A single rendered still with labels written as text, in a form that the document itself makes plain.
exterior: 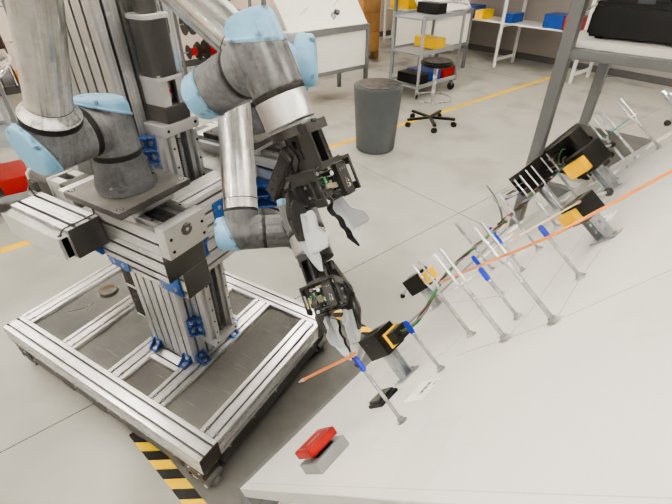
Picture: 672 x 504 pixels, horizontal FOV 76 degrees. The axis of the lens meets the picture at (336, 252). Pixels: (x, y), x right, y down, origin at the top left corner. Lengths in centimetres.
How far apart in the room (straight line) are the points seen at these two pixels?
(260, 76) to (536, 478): 52
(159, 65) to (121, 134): 27
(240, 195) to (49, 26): 43
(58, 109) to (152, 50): 39
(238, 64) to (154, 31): 72
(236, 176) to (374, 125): 328
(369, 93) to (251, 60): 348
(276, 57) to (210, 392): 149
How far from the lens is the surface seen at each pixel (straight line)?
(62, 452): 222
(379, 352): 71
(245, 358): 196
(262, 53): 61
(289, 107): 60
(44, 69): 99
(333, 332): 82
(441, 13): 617
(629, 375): 39
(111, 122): 114
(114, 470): 207
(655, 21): 149
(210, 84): 67
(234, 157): 97
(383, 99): 408
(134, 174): 119
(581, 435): 35
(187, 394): 190
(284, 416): 201
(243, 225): 93
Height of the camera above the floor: 168
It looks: 36 degrees down
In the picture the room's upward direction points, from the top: straight up
